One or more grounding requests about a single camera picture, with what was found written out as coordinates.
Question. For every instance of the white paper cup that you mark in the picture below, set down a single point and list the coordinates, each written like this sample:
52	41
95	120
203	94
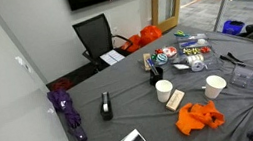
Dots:
213	89
164	91

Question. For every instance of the black pen holder cup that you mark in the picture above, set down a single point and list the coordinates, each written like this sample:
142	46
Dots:
155	79

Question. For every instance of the white paper sheet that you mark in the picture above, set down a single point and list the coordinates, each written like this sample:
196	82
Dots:
112	57

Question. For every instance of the narrow light wooden block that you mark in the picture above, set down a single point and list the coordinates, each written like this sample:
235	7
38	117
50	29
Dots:
147	62

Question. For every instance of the blue pen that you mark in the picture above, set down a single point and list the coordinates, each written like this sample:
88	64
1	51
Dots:
152	66

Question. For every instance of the small orange plastic bag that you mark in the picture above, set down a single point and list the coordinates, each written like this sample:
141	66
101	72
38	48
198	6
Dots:
132	44

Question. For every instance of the grey tablecloth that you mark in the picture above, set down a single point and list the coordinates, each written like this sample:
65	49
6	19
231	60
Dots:
131	100

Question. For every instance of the teal striped ornament ball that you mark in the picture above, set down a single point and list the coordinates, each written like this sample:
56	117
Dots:
161	58

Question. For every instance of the large orange plastic bag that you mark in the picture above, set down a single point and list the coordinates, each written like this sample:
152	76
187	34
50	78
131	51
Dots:
150	35

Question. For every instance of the red white round ornament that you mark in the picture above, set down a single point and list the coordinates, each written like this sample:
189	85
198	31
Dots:
170	52

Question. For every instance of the black mesh office chair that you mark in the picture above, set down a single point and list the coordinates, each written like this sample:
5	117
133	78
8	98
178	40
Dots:
94	35

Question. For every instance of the greetings card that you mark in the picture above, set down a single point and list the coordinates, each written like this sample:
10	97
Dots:
175	100

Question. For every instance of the wooden framed glass door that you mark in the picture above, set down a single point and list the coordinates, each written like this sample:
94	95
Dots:
173	23

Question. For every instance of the white ribbon roll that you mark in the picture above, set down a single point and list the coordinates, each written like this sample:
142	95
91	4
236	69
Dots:
195	58

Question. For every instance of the purple folded umbrella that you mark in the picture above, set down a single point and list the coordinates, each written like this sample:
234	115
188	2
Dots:
68	112

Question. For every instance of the clear box of gift bows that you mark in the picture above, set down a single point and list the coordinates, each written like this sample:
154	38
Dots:
196	50

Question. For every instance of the white labelled ribbon spool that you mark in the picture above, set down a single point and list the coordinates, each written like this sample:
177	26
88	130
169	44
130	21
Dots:
199	66

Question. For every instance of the clear plastic storage box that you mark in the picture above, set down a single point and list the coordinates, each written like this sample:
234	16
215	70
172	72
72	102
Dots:
193	40

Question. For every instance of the white stick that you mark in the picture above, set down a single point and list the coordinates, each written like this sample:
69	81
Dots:
204	87

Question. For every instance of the orange cloth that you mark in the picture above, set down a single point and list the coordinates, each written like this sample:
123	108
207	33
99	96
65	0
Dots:
197	117

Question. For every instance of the clear plastic packaging tray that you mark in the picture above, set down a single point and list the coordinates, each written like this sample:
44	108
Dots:
212	59

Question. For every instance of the black pen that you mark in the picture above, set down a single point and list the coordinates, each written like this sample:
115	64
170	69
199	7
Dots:
235	57
229	59

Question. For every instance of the blue bin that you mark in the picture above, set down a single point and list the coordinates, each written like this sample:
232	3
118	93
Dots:
233	27

